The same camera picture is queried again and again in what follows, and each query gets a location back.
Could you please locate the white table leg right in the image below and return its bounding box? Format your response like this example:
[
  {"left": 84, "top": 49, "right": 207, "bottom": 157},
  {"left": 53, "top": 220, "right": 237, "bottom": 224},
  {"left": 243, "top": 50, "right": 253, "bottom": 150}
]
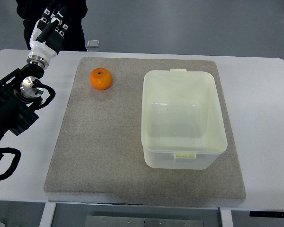
[{"left": 220, "top": 209, "right": 233, "bottom": 227}]

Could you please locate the cream plastic box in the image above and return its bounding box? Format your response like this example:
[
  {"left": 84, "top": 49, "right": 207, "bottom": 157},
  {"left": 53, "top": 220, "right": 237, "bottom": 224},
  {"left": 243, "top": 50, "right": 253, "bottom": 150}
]
[{"left": 141, "top": 69, "right": 228, "bottom": 170}]

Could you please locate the small clear square floor plate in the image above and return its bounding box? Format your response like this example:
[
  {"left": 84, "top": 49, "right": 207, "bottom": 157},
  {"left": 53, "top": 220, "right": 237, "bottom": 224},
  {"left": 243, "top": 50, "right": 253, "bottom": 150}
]
[{"left": 86, "top": 40, "right": 99, "bottom": 50}]

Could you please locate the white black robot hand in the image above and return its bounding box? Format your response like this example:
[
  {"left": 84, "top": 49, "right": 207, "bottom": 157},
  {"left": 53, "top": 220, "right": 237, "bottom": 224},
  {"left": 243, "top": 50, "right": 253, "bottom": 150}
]
[{"left": 27, "top": 0, "right": 71, "bottom": 70}]

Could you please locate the white table leg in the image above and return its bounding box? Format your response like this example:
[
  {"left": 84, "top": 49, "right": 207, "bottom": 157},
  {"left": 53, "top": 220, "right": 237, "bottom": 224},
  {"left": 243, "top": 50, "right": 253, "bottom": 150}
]
[
  {"left": 39, "top": 202, "right": 56, "bottom": 227},
  {"left": 220, "top": 209, "right": 233, "bottom": 227}
]

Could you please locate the grey foam mat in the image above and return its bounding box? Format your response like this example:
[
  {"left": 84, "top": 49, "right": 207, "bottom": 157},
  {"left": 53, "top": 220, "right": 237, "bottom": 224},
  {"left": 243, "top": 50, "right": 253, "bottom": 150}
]
[{"left": 44, "top": 57, "right": 246, "bottom": 207}]

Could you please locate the black control panel strip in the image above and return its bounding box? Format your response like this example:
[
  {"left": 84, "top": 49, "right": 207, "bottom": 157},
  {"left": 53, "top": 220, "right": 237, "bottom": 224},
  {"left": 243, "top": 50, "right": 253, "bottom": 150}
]
[{"left": 249, "top": 211, "right": 284, "bottom": 218}]

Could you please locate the orange fruit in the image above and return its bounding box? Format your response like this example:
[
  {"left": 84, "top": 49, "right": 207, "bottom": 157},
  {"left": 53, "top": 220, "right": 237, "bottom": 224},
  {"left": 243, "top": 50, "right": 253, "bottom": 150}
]
[{"left": 90, "top": 68, "right": 113, "bottom": 90}]

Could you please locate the white table leg left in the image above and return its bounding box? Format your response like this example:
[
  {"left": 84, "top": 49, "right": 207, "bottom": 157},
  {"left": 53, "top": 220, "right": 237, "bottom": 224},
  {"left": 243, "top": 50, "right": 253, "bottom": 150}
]
[{"left": 39, "top": 202, "right": 56, "bottom": 227}]

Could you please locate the grey metal base plate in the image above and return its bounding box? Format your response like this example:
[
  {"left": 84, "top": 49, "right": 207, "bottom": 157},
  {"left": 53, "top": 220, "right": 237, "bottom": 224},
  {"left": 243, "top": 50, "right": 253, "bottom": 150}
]
[{"left": 85, "top": 216, "right": 204, "bottom": 227}]

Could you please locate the person in black clothes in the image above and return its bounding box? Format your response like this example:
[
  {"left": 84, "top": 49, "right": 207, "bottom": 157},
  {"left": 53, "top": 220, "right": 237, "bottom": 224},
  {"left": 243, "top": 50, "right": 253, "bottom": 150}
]
[{"left": 16, "top": 0, "right": 88, "bottom": 52}]

